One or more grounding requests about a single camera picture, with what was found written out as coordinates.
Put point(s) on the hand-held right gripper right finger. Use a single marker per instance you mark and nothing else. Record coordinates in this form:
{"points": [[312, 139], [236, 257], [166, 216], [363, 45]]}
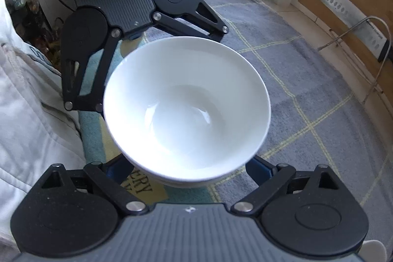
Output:
{"points": [[258, 171]]}

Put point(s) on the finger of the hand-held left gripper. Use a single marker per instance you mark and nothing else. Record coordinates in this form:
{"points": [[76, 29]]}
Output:
{"points": [[184, 25], [110, 59]]}

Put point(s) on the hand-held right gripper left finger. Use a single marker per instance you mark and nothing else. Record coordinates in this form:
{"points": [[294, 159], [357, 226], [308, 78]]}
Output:
{"points": [[104, 179]]}

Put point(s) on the person's white clothing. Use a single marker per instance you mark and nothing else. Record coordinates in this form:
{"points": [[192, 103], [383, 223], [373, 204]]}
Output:
{"points": [[30, 127]]}

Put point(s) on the grey and teal plaid towel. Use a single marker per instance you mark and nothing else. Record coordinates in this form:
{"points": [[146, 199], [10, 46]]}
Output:
{"points": [[291, 81]]}

